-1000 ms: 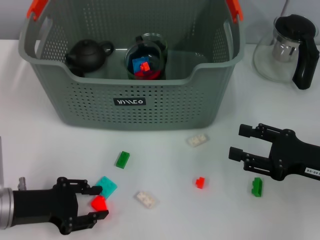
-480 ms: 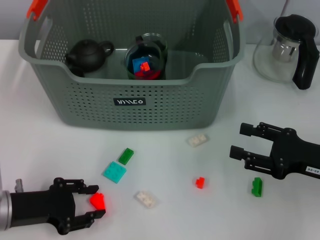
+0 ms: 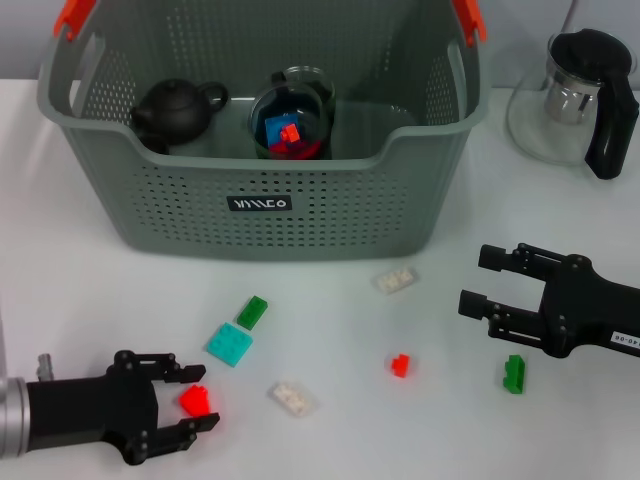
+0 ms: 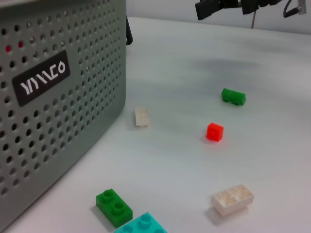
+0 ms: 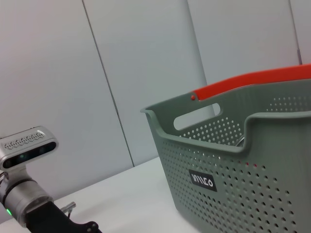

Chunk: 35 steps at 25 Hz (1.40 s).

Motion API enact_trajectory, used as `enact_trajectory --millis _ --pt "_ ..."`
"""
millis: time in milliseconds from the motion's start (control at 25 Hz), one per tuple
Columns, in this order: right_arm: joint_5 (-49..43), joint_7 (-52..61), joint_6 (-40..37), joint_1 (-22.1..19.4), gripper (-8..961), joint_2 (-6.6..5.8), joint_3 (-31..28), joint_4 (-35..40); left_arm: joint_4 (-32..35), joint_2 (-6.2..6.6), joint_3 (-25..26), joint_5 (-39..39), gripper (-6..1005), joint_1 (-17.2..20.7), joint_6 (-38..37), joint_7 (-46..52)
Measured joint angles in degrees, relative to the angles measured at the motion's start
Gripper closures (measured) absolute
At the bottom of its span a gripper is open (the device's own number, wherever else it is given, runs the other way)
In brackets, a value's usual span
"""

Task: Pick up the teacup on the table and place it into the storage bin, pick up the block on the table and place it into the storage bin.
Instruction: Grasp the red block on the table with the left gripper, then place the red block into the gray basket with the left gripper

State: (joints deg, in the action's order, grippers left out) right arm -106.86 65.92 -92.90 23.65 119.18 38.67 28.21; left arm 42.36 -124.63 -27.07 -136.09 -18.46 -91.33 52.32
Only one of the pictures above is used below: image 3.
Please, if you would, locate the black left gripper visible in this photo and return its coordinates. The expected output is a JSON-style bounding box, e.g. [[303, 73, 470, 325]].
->
[[24, 349, 222, 467]]

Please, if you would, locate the blue square brick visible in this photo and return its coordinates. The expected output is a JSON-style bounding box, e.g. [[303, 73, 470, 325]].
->
[[263, 114, 302, 152]]

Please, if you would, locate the teal square brick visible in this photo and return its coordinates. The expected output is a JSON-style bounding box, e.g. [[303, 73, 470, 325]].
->
[[205, 322, 254, 370]]

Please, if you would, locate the red slope brick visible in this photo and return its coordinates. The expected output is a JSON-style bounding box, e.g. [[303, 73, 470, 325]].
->
[[178, 383, 213, 419]]

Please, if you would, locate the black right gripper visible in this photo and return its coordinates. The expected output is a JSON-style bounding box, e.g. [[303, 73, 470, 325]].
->
[[457, 242, 640, 360]]

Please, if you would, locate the black clay teapot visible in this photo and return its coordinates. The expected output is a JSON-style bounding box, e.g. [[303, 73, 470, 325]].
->
[[130, 78, 230, 147]]

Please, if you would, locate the green stepped brick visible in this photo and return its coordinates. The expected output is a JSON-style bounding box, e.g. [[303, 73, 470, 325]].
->
[[502, 354, 527, 395]]

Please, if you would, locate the dark red curved brick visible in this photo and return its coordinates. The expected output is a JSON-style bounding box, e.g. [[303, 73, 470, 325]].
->
[[267, 138, 325, 160]]

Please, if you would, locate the glass pitcher black handle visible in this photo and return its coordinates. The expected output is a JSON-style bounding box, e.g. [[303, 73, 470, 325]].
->
[[505, 28, 640, 181]]

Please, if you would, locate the thin grey background cable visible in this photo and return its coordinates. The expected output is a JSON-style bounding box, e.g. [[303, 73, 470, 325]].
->
[[562, 0, 580, 35]]

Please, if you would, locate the white brick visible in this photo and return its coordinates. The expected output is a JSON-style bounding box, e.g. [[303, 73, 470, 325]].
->
[[269, 382, 319, 417], [372, 267, 419, 295]]

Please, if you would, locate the grey perforated storage bin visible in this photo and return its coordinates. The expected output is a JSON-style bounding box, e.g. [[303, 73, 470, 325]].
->
[[37, 0, 494, 264]]

